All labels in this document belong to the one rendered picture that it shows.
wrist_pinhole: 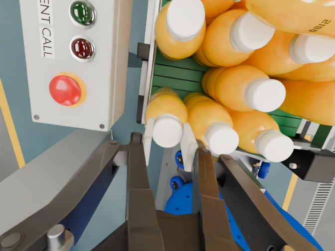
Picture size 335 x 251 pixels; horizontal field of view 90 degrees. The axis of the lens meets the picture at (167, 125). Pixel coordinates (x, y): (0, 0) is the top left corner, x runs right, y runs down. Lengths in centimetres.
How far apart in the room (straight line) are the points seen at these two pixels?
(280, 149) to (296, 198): 197
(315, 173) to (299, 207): 183
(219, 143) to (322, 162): 31
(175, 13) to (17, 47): 153
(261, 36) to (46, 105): 27
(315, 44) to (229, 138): 14
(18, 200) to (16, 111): 100
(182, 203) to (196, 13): 32
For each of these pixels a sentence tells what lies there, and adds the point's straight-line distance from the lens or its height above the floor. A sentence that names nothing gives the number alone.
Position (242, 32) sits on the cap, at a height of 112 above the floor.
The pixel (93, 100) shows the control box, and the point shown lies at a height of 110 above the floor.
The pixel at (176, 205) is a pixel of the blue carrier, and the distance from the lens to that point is 36.
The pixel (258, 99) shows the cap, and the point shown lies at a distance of 23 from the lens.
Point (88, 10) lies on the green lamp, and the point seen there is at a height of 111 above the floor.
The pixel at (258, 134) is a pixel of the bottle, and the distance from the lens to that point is 28.
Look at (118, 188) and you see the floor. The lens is 176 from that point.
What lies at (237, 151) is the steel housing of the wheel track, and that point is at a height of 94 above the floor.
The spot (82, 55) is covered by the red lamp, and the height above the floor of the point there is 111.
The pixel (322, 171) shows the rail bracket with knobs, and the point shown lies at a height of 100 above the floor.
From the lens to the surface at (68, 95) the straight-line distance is 23.
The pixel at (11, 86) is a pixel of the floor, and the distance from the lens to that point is 175.
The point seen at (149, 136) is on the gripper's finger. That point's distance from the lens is 16.
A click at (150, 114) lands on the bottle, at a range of 24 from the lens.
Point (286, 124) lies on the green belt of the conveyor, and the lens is 54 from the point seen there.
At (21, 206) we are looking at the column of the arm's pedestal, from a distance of 87.
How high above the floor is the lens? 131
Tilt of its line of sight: 71 degrees down
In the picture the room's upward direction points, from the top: 177 degrees clockwise
